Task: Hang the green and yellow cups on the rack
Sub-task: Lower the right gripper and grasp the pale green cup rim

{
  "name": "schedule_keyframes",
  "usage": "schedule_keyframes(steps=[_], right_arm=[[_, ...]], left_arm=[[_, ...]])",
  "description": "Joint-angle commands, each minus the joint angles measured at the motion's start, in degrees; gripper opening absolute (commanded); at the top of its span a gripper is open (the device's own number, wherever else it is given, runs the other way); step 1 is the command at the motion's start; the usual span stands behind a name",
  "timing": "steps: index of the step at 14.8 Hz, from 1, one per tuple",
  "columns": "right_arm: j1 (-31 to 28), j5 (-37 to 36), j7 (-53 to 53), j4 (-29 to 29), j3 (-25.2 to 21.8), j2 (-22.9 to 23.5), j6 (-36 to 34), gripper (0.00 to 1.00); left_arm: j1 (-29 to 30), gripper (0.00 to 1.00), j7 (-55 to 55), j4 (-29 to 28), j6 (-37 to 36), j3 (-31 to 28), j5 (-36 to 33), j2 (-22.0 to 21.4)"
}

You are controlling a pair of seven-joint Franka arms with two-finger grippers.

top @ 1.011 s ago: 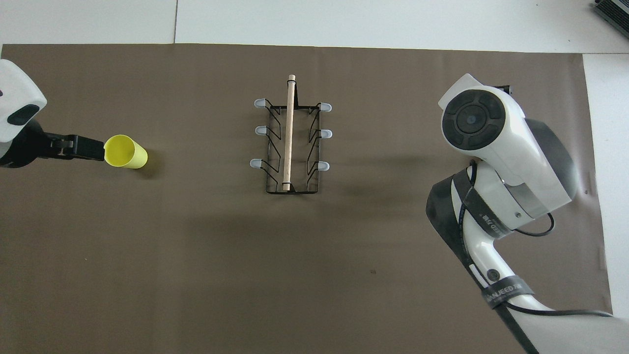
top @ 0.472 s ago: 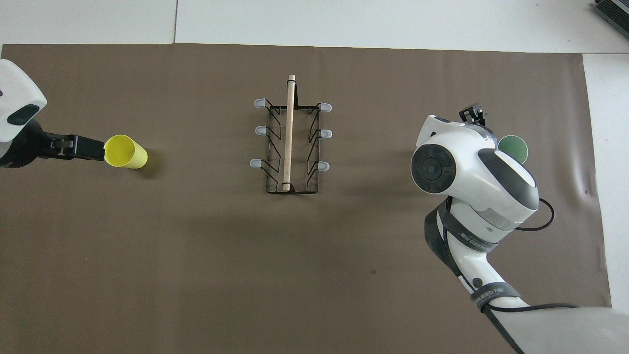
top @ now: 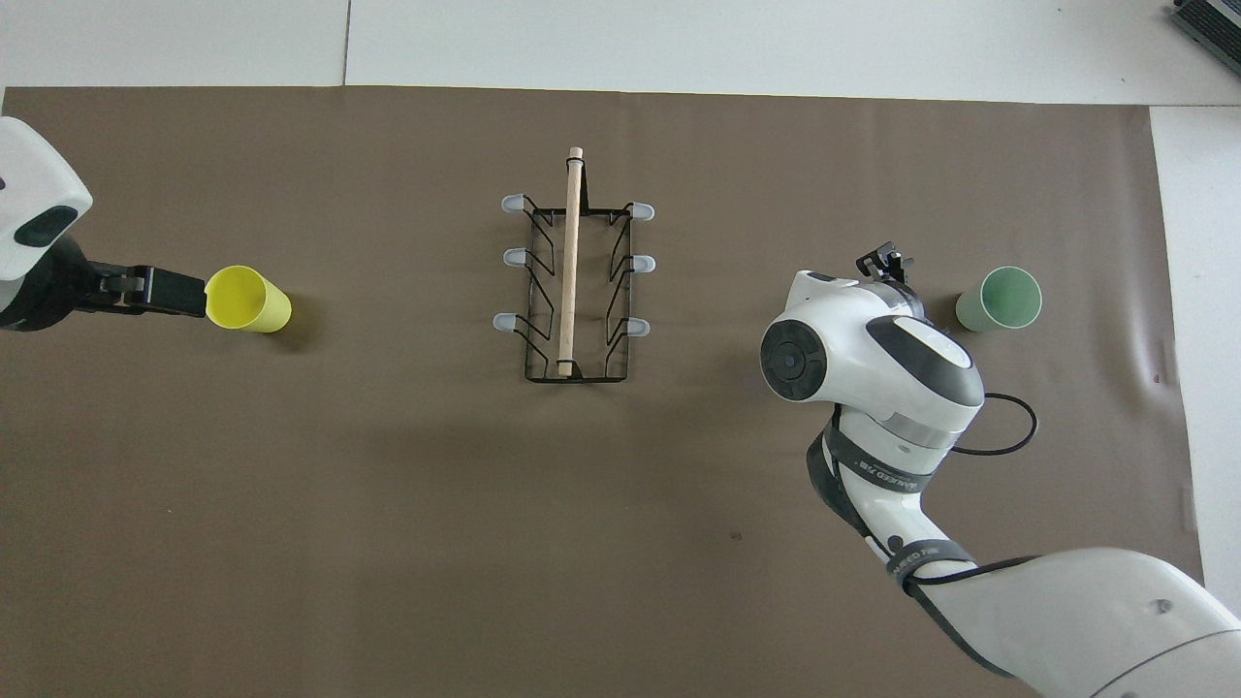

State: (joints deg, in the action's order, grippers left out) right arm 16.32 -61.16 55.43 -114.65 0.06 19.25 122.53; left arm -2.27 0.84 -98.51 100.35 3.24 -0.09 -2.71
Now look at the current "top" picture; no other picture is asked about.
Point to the brown paper table mat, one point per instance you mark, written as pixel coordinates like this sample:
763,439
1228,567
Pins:
388,533

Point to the green plastic cup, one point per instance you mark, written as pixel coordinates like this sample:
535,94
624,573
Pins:
999,301

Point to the yellow plastic cup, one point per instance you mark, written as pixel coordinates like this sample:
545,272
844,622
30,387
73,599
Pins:
247,301

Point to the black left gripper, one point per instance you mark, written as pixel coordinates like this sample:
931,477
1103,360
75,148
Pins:
48,291

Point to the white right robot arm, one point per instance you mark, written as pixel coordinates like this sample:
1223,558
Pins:
873,359

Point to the dark grey ribbed device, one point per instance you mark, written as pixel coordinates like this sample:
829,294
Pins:
1212,21

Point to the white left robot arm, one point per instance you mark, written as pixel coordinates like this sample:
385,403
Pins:
29,184

